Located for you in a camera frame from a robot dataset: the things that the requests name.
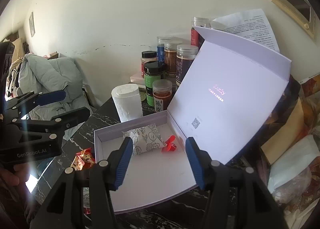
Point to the white printed snack packet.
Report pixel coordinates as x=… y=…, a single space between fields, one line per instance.
x=145 y=139

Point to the light grey puffer jacket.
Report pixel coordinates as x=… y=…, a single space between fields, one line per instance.
x=39 y=74

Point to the pile of clothes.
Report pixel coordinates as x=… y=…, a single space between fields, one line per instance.
x=12 y=83

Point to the green label black lid jar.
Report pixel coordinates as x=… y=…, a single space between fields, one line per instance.
x=153 y=71

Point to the wooden picture frame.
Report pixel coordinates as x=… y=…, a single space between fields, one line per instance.
x=301 y=12

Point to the red label black lid jar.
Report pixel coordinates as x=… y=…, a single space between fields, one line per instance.
x=147 y=56

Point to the person left hand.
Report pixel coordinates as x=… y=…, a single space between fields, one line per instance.
x=17 y=178

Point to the red snack packet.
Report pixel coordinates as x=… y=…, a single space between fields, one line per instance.
x=83 y=160

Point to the brown content clear jar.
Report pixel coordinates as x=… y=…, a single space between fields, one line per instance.
x=170 y=54

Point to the white paper towel roll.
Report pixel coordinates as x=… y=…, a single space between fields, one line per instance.
x=127 y=101

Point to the blue label clear jar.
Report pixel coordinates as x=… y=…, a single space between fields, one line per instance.
x=161 y=40

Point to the white open gift box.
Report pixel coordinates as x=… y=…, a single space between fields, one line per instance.
x=228 y=93

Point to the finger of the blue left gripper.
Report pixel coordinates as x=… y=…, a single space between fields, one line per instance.
x=72 y=118
x=51 y=97

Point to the printed white paper sheet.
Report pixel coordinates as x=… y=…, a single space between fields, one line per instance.
x=250 y=24

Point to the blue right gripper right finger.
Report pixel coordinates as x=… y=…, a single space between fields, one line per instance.
x=196 y=161

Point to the dark label clear jar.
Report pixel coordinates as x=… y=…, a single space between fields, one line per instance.
x=184 y=59

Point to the brown paper envelope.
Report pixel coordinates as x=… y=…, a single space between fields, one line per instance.
x=279 y=143

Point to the small wall picture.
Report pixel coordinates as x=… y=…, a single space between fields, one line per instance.
x=31 y=24

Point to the orange red content jar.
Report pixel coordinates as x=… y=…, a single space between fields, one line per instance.
x=162 y=94

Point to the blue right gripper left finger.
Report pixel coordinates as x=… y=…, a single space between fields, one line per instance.
x=119 y=162

